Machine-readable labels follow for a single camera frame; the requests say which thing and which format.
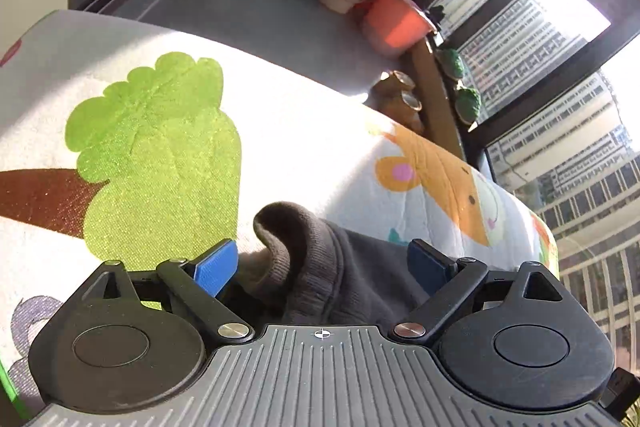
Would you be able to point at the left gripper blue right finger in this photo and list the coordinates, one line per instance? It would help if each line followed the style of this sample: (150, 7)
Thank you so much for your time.
(451, 286)

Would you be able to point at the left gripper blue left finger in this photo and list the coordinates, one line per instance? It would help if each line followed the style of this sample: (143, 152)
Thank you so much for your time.
(193, 286)

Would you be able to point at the dark grey fleece pants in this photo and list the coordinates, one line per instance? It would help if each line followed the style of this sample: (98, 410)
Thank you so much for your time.
(313, 272)

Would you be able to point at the cartoon animal play mat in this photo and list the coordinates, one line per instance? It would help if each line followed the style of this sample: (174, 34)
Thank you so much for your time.
(122, 140)

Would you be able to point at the far green knitted shoe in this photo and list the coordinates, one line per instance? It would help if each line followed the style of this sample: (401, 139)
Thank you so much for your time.
(451, 63)

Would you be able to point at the orange plastic bucket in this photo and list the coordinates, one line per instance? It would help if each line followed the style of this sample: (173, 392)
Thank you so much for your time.
(394, 26)

